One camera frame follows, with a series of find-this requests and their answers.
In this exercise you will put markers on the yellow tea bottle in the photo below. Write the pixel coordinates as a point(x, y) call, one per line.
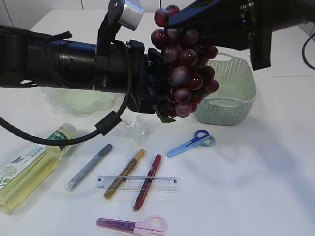
point(20, 177)

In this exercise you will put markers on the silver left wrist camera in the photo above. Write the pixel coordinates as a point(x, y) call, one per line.
point(127, 13)

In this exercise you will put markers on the clear plastic ruler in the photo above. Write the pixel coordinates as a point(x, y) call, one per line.
point(135, 183)

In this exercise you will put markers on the gold glitter pen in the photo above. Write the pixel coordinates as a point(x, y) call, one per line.
point(125, 172)

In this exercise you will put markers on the green woven plastic basket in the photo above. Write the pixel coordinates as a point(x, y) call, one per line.
point(236, 94)

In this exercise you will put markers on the clear plastic sheet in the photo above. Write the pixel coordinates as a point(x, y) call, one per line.
point(136, 130)

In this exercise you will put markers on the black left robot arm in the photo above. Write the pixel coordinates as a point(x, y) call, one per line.
point(31, 59)

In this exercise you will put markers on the silver glitter pen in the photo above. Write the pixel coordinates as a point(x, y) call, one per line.
point(78, 178)

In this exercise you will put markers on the blue scissors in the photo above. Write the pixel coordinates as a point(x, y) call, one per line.
point(200, 138)

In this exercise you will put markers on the red glitter pen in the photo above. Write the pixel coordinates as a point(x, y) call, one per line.
point(147, 183)

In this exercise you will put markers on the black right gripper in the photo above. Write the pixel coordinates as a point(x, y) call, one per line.
point(221, 22)

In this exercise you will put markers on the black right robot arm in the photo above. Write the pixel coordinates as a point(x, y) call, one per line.
point(287, 13)

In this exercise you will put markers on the pink scissors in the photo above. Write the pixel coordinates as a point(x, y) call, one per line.
point(144, 228)

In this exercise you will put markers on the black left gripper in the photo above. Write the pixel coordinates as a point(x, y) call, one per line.
point(149, 73)

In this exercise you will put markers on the purple artificial grape bunch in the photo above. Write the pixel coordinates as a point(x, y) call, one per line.
point(189, 79)

